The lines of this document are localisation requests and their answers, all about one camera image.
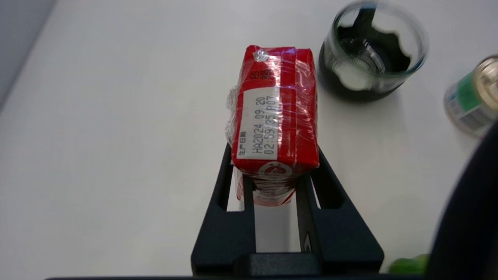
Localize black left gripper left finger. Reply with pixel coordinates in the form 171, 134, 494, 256
191, 143, 257, 275

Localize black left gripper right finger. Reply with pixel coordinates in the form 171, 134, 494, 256
295, 147, 385, 273

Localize red snack packet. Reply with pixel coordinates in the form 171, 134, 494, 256
225, 45, 320, 207

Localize green lime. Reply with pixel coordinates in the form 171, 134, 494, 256
387, 254, 430, 275

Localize metal can with green label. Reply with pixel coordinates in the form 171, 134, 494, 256
444, 54, 498, 137

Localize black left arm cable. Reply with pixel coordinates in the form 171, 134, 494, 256
426, 121, 498, 280

